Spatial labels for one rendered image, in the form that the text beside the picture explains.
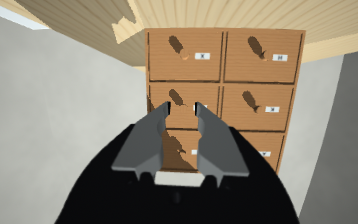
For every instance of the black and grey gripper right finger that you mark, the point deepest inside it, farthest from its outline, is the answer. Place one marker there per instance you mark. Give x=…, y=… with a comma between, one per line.
x=239, y=167

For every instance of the brown wooden chest of drawers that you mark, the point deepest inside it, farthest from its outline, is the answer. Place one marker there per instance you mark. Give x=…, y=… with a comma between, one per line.
x=221, y=84

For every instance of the brown wooden drawer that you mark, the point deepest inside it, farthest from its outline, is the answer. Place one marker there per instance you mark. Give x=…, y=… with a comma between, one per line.
x=183, y=98
x=267, y=145
x=246, y=53
x=240, y=107
x=184, y=145
x=200, y=52

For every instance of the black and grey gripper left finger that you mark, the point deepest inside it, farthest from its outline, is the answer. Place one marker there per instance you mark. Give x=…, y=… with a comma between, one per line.
x=138, y=148

